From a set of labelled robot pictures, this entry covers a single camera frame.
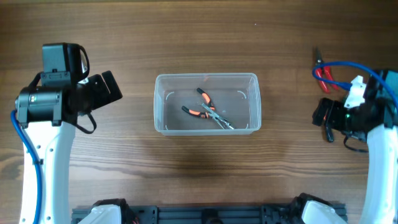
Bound red black screwdriver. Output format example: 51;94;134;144
324;111;334;143

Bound orange black needle-nose pliers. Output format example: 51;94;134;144
182;88;216;119

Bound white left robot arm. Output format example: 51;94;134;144
11;71;123;223

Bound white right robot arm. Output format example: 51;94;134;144
313;98;397;223

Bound clear plastic container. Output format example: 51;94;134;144
154;73;262;136

